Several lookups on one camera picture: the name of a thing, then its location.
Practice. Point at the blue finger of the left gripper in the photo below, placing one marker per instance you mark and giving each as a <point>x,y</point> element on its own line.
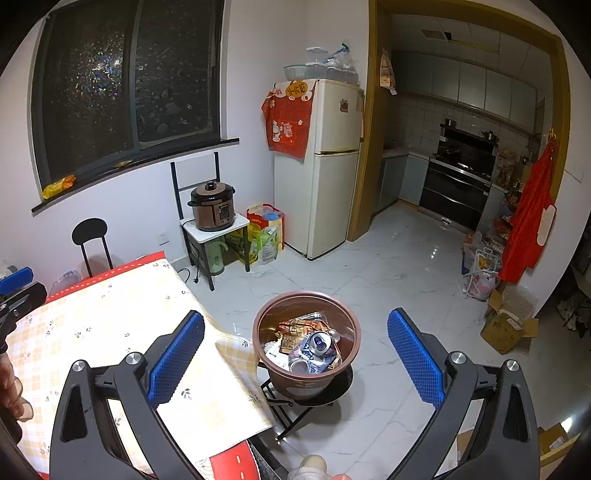
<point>16,281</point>

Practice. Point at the cardboard box on floor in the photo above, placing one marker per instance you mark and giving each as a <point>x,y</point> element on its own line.
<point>502,331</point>

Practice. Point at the black metal shelf rack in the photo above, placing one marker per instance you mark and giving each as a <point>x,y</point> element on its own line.
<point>199,243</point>

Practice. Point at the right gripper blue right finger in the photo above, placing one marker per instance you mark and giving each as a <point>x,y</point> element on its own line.
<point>425,373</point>

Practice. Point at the brown plastic trash bin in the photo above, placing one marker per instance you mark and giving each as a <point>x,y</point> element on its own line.
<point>342,326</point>

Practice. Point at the brown electric pressure cooker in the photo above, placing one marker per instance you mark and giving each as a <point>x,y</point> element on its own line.
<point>212,205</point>

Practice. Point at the dark window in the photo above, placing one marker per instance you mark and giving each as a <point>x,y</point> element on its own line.
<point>121,84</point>

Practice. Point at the white refrigerator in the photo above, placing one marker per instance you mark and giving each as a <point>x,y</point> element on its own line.
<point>316,195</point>

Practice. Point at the colourful shopping bag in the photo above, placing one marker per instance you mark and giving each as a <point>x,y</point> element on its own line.
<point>262,240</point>

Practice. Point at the brown paper bag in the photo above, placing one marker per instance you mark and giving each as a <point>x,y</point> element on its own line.
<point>293,330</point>

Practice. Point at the yellow snack packet on sill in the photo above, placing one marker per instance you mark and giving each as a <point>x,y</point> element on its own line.
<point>58,187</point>

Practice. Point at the red cloth on refrigerator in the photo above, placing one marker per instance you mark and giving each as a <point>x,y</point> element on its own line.
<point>287,118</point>

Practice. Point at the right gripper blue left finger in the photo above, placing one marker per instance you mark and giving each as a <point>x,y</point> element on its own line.
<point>169,356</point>

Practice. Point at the crushed blue soda can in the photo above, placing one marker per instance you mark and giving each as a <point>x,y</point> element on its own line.
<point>316,354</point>

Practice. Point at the black kitchen stove oven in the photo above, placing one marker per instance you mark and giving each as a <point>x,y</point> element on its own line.
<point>458,181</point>

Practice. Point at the person's left hand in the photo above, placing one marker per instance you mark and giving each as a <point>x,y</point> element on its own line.
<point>11,392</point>

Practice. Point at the black folding bin stand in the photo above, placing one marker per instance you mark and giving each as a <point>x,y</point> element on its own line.
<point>337,388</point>

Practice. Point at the red apron hanging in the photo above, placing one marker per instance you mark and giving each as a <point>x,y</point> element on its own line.
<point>522,250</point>

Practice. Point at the yellow plaid tablecloth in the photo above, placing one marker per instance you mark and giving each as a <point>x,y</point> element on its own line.
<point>30,351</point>

